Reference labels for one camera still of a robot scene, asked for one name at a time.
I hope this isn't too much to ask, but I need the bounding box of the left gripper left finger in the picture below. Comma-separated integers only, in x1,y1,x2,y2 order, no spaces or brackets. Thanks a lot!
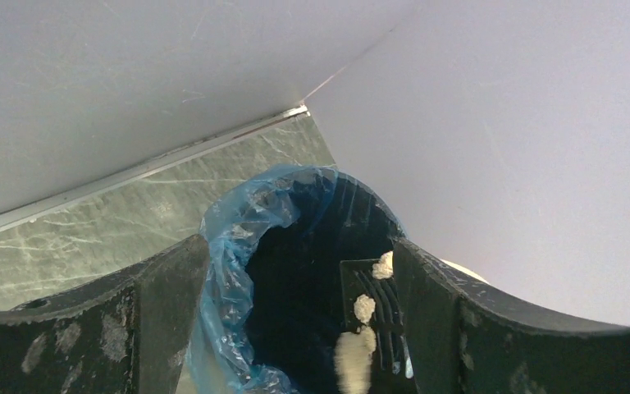
0,235,209,393

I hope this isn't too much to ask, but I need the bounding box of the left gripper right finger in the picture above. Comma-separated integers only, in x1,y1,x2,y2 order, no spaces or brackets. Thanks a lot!
394,238,630,393

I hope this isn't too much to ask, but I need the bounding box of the black litter scoop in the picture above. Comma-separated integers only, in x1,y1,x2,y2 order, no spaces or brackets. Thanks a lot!
340,259,417,393

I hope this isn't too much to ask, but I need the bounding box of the litter clump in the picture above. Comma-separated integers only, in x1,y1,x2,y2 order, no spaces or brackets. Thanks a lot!
335,251,393,393

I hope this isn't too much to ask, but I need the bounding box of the black bin with blue bag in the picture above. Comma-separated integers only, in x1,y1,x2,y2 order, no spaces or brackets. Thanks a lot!
186,165,404,393

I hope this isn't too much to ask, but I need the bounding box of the cylindrical mini drawer cabinet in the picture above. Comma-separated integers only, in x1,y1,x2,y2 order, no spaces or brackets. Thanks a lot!
441,259,488,284

